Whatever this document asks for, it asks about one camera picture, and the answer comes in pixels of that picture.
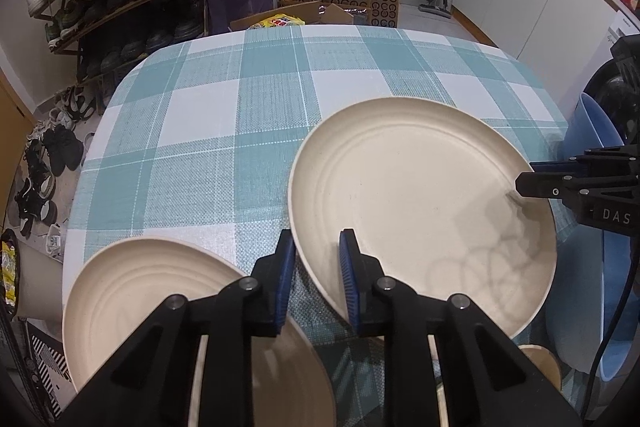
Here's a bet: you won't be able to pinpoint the black cable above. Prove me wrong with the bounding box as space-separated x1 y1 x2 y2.
581 231 640 423

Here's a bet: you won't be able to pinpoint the white washing machine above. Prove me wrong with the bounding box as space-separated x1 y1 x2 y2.
605 10 639 51

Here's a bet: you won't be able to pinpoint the blue bowl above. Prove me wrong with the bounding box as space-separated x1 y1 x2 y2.
546 225 631 373
556 93 624 160

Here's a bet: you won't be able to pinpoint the white trash bin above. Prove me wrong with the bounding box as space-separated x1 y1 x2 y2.
1 229 63 323

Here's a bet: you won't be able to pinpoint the white kitchen cabinets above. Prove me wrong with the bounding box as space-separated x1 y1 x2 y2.
452 0 634 115

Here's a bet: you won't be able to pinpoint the cream plate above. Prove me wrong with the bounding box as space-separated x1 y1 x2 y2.
288 98 556 337
62 237 336 426
518 345 562 391

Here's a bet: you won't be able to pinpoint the teal checked tablecloth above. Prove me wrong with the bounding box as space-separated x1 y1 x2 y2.
63 25 566 306

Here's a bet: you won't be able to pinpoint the black white patterned rug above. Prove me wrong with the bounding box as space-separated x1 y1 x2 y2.
26 322 76 417

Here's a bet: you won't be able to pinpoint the open cardboard box with snacks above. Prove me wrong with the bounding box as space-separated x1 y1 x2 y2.
229 1 369 31

